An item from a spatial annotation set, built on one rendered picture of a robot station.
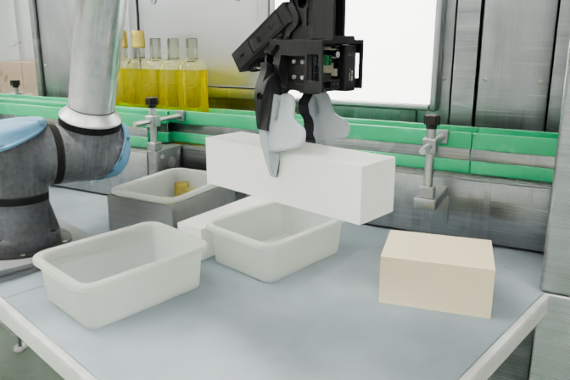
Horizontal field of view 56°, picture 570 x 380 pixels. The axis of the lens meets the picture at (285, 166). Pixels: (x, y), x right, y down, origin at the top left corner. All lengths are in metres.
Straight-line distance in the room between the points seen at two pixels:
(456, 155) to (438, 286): 0.35
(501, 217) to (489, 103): 0.30
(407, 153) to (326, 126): 0.51
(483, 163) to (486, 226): 0.12
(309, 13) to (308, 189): 0.18
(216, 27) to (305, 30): 0.93
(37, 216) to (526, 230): 0.90
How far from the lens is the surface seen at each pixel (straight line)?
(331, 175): 0.55
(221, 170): 0.67
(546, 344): 0.99
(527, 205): 1.08
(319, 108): 0.62
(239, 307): 0.82
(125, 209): 1.13
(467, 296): 0.83
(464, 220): 1.10
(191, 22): 1.54
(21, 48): 7.06
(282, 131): 0.57
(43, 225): 1.07
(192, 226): 0.98
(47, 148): 1.05
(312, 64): 0.56
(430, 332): 0.79
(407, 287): 0.83
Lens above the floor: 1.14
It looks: 13 degrees down
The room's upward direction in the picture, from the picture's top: straight up
